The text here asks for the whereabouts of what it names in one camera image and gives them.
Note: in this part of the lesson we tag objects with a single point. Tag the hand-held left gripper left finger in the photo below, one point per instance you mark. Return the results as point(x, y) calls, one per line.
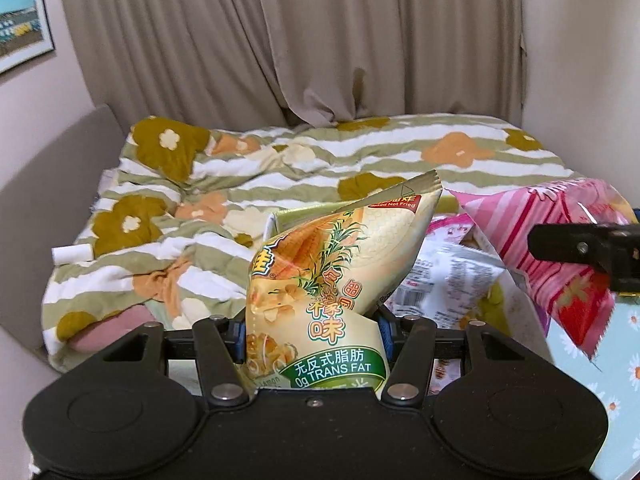
point(220, 355)

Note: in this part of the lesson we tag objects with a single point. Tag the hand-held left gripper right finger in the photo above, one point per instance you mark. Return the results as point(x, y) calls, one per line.
point(407, 355)

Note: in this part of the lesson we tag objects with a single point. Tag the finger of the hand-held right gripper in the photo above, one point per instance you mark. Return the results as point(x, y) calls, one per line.
point(575, 242)

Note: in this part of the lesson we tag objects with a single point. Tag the pink striped snack packet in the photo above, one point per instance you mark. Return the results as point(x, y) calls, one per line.
point(550, 285)

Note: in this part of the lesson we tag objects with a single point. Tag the pale green chips packet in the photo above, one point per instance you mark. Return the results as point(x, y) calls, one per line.
point(320, 270)

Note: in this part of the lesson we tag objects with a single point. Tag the yellow and blue cardboard box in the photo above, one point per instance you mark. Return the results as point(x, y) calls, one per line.
point(620, 375)

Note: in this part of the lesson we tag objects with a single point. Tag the white black-text snack packet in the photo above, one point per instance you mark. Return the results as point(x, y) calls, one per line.
point(450, 275)

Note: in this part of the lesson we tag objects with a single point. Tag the purple white snack packet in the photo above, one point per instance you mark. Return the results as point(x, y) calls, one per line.
point(452, 227)

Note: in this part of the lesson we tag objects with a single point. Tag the white paper roll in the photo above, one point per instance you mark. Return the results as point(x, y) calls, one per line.
point(71, 254)

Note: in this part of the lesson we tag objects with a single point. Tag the flower striped blanket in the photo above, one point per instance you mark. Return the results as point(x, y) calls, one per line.
point(350, 160)

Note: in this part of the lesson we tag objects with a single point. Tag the grey upholstered headboard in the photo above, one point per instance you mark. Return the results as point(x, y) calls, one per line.
point(45, 200)

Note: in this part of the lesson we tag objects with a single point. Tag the beige curtain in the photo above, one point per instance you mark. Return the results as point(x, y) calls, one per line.
point(250, 35)

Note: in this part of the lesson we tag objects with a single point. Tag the framed wall picture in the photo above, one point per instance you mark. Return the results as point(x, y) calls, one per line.
point(22, 20)

